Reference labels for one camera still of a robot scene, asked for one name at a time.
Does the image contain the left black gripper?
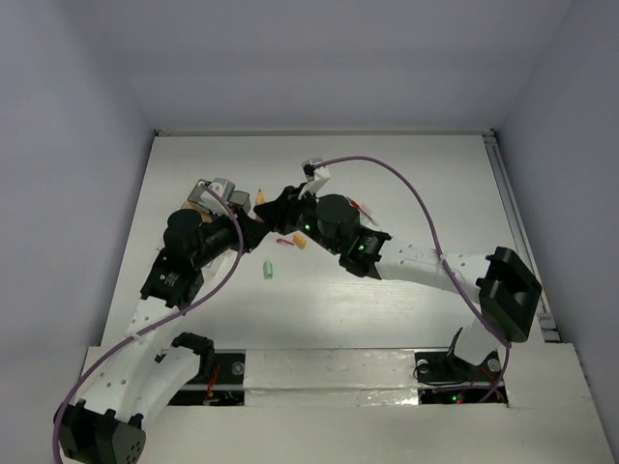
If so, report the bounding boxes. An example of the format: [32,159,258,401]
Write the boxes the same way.
[192,202,268,269]

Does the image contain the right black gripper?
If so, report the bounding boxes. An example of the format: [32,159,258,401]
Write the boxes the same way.
[253,182,342,255]

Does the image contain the orange pastel marker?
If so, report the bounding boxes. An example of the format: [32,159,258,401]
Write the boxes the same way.
[254,188,266,216]

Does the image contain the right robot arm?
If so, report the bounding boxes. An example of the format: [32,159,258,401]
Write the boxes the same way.
[253,187,542,386]

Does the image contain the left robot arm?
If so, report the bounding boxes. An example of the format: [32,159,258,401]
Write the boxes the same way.
[52,207,269,463]

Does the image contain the light green marker cap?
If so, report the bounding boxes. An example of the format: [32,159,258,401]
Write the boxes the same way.
[263,260,275,279]

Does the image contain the grey translucent container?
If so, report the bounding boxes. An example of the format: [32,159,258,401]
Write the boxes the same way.
[188,179,251,215]

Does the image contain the orange translucent container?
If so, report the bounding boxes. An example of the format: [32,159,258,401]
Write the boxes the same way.
[183,201,213,223]

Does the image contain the red pen clear barrel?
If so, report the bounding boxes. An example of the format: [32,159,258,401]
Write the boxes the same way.
[350,200,378,226]

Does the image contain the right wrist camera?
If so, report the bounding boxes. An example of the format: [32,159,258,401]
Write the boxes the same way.
[298,158,331,199]

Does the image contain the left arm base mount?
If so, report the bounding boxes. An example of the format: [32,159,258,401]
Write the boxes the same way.
[168,332,246,407]

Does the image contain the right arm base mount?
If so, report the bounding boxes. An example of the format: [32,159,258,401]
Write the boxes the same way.
[412,329,509,405]

